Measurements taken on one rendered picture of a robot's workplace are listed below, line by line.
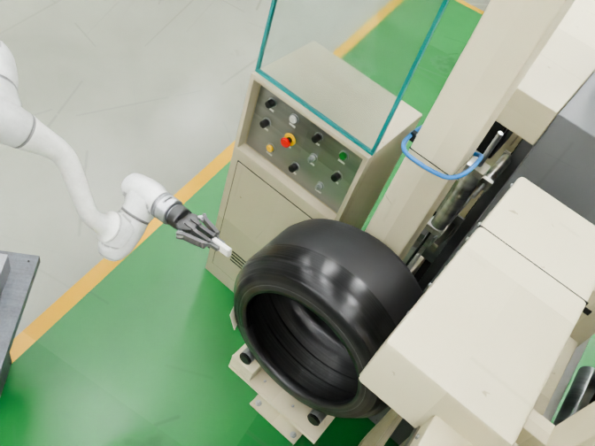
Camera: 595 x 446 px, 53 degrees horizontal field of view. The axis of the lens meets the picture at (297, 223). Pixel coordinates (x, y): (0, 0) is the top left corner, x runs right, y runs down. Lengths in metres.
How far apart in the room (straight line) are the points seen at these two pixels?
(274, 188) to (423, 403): 1.55
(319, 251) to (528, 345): 0.61
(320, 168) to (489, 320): 1.31
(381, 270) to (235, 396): 1.47
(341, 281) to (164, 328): 1.62
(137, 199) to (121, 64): 2.43
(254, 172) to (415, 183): 1.03
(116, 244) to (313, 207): 0.81
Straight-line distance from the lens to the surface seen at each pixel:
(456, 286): 1.13
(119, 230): 1.93
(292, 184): 2.41
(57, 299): 3.05
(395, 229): 1.72
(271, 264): 1.55
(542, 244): 1.31
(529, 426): 1.12
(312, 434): 1.98
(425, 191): 1.59
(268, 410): 2.85
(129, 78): 4.18
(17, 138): 1.67
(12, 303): 2.29
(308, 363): 1.95
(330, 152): 2.23
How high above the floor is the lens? 2.59
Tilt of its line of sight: 48 degrees down
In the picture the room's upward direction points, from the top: 22 degrees clockwise
